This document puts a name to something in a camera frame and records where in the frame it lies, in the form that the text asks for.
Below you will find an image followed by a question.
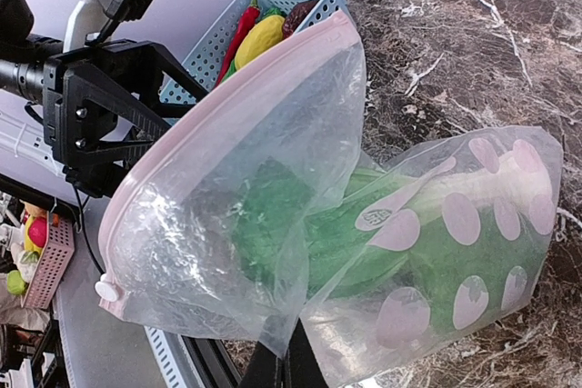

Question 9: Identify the dark red apple toy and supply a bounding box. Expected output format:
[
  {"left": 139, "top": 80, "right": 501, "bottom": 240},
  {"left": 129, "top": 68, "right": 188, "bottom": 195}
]
[{"left": 282, "top": 0, "right": 319, "bottom": 39}]

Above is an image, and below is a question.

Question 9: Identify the white slotted cable duct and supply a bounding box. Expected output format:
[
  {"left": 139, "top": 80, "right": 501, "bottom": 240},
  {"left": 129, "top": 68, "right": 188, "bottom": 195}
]
[{"left": 145, "top": 326, "right": 186, "bottom": 388}]

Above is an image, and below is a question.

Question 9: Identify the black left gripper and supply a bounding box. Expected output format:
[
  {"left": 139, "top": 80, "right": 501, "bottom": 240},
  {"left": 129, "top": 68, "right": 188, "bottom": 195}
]
[{"left": 43, "top": 41, "right": 208, "bottom": 198}]

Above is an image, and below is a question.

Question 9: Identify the clear zip top bag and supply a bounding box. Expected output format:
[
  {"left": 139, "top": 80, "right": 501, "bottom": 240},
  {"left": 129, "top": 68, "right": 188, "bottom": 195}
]
[{"left": 95, "top": 12, "right": 563, "bottom": 386}]

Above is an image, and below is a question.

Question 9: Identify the black front rail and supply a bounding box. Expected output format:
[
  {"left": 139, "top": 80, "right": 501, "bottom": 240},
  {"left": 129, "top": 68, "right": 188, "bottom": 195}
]
[{"left": 178, "top": 335, "right": 241, "bottom": 388}]

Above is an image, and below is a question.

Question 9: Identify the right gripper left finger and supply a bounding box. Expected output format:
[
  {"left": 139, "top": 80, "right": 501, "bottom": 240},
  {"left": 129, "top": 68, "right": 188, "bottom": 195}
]
[{"left": 238, "top": 343, "right": 283, "bottom": 388}]

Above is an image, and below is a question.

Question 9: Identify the red chili pepper toy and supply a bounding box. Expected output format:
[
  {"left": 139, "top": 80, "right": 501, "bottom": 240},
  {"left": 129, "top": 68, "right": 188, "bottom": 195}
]
[{"left": 215, "top": 0, "right": 261, "bottom": 86}]

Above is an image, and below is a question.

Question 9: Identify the blue plastic basket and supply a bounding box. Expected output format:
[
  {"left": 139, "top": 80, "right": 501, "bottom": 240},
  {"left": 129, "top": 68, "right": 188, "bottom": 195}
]
[{"left": 182, "top": 0, "right": 348, "bottom": 91}]

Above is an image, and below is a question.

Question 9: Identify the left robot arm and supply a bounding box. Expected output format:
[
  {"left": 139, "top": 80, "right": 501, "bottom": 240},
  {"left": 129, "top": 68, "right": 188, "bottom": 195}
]
[{"left": 1, "top": 0, "right": 206, "bottom": 198}]

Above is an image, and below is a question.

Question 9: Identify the green leafy vegetable toy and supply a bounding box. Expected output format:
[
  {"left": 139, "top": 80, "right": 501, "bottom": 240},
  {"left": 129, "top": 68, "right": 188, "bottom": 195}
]
[{"left": 232, "top": 154, "right": 555, "bottom": 342}]

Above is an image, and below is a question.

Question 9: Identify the yellow corn toy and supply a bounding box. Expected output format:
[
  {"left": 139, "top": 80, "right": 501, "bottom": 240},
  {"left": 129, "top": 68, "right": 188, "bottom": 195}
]
[{"left": 234, "top": 15, "right": 286, "bottom": 69}]

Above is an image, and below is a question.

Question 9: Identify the long green pepper toy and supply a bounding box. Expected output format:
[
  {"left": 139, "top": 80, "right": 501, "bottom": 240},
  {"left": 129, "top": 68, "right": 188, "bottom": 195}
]
[{"left": 222, "top": 5, "right": 287, "bottom": 83}]

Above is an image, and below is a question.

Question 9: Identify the pink basket with toys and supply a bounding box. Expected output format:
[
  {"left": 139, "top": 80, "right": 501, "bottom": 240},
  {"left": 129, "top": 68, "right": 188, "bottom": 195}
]
[{"left": 1, "top": 203, "right": 75, "bottom": 310}]

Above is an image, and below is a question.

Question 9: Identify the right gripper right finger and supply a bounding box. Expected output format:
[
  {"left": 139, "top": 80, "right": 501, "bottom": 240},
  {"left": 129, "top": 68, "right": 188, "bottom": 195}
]
[{"left": 284, "top": 320, "right": 328, "bottom": 388}]

